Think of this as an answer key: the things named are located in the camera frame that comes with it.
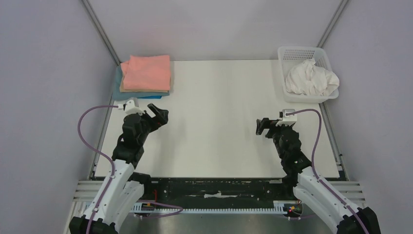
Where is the white t shirt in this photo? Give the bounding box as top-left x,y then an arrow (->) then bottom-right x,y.
285,58 -> 340,96

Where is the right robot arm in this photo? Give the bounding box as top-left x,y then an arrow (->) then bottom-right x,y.
256,118 -> 381,234

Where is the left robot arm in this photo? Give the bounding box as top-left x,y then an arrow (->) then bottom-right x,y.
69,100 -> 169,234

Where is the folded blue t shirt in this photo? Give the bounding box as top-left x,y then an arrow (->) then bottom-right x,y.
112,66 -> 169,101

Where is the folded pink t shirt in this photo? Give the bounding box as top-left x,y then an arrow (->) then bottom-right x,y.
120,55 -> 171,90

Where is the white plastic basket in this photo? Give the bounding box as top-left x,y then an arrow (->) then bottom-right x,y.
278,46 -> 339,104

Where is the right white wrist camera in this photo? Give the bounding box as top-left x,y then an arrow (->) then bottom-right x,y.
276,109 -> 298,126

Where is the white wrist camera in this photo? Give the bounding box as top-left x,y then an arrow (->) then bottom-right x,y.
117,97 -> 145,116
276,109 -> 298,126

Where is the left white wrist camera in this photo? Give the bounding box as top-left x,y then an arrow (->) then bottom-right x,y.
117,97 -> 145,116

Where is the white slotted cable duct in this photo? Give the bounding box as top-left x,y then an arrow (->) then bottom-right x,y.
129,202 -> 289,215

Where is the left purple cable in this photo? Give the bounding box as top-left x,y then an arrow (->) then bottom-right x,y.
77,105 -> 183,234

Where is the aluminium frame rail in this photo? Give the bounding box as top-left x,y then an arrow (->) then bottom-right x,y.
74,180 -> 367,204

